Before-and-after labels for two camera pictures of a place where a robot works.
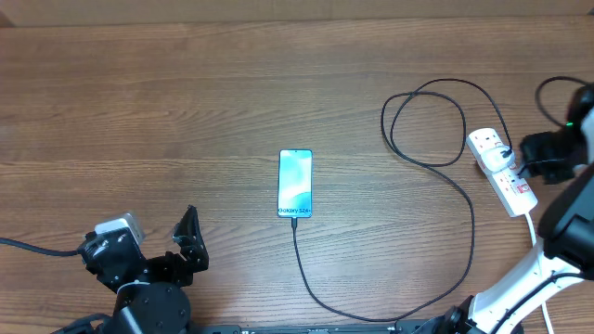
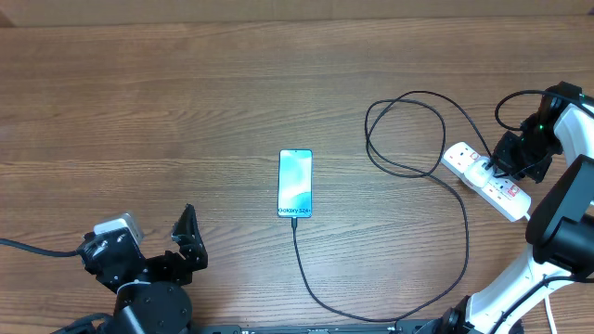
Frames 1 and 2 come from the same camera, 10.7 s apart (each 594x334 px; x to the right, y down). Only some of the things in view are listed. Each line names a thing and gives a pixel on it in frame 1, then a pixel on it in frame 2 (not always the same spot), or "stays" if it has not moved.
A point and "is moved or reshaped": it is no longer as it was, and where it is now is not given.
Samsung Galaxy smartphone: (295, 183) stays
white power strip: (509, 184) is moved or reshaped
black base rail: (405, 327) stays
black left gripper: (191, 248) stays
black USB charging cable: (406, 159) -> (409, 173)
